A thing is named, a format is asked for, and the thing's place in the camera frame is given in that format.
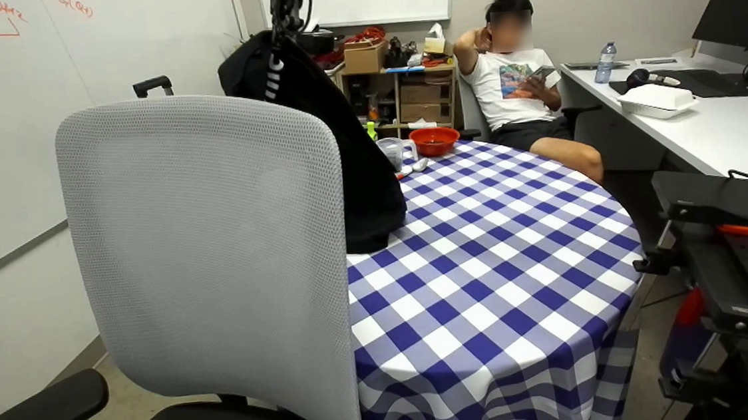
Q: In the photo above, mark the red bowl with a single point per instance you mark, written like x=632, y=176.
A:
x=435, y=141

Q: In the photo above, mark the black desk mat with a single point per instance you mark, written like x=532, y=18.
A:
x=711, y=82

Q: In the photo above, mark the person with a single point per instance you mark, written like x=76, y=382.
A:
x=515, y=92

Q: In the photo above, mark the white desk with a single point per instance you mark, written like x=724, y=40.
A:
x=722, y=136

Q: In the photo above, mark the tissue box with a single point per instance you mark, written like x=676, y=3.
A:
x=438, y=43

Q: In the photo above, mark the grey tablet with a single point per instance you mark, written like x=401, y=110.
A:
x=593, y=65

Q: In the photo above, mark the cardboard box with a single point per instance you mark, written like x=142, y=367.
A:
x=364, y=58

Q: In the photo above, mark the white takeaway container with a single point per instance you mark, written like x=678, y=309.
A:
x=658, y=101

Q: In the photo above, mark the small green bottle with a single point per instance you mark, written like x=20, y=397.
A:
x=372, y=132

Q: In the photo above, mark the clear plastic cup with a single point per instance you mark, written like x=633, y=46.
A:
x=392, y=152

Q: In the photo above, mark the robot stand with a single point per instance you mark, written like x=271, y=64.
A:
x=747, y=287

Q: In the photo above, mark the orange clamp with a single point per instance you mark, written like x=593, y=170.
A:
x=739, y=230

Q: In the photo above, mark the red marker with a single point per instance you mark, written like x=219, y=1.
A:
x=403, y=173

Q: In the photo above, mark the black towel with white print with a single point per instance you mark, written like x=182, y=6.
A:
x=357, y=171

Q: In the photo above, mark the large wall whiteboard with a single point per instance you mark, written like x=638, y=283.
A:
x=40, y=129

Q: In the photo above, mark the black pot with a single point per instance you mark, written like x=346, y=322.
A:
x=319, y=42

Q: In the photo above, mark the blue white checkered tablecloth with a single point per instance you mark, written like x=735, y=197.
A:
x=500, y=280

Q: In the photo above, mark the clear water bottle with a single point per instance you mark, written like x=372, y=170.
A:
x=605, y=65

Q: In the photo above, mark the wooden shelf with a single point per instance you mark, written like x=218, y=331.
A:
x=422, y=99

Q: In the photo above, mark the grey mesh office chair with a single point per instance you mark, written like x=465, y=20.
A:
x=210, y=249

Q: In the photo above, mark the white spoon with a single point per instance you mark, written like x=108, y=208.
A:
x=420, y=164

